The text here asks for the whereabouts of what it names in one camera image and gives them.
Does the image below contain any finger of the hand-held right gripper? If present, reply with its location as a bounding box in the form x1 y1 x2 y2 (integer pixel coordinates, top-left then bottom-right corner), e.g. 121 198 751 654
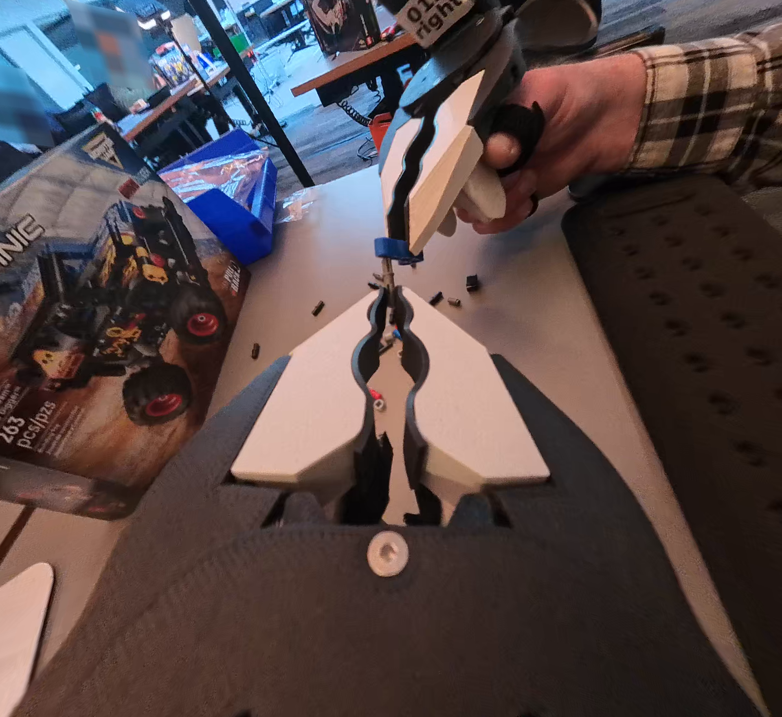
406 69 509 255
379 109 438 240

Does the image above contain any toy truck set box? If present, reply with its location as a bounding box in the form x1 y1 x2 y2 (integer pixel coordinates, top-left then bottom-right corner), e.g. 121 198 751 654
0 124 251 521

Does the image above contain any black metal pole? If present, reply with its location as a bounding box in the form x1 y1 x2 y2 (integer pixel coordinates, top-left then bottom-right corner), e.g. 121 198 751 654
149 0 315 187

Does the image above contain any black toy car set box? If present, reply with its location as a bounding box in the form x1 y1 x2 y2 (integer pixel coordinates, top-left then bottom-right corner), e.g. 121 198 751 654
293 0 382 55

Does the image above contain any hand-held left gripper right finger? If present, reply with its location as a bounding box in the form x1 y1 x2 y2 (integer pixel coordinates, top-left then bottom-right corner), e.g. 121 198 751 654
394 287 551 523

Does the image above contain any clear plastic wrapper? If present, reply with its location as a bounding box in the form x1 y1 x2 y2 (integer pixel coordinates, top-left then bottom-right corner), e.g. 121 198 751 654
275 188 321 223

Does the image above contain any grey desk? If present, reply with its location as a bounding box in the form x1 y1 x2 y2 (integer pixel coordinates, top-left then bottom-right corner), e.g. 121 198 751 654
0 164 771 717

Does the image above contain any white book stand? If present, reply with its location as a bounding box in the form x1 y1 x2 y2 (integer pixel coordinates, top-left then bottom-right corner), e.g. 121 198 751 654
0 563 56 706

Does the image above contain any person's right hand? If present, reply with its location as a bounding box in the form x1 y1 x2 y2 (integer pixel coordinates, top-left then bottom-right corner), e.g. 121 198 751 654
455 53 647 235

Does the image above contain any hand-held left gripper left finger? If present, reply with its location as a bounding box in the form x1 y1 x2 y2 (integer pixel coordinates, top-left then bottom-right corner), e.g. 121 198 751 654
230 288 393 525

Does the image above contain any blue angled holed beam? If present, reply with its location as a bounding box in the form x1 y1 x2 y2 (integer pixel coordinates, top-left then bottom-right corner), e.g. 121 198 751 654
374 236 424 266

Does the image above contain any person's right forearm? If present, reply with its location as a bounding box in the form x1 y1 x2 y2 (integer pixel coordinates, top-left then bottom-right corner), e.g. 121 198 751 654
626 23 782 192

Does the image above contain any black dimpled mat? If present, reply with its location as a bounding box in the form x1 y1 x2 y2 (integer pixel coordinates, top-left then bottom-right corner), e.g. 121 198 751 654
562 173 782 717

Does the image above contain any brown top office desk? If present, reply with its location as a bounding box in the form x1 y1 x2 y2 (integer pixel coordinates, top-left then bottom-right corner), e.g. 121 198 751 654
290 33 428 107
116 66 230 143

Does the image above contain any blue storage bin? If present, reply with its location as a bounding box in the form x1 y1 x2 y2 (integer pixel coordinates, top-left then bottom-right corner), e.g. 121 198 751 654
159 129 279 266

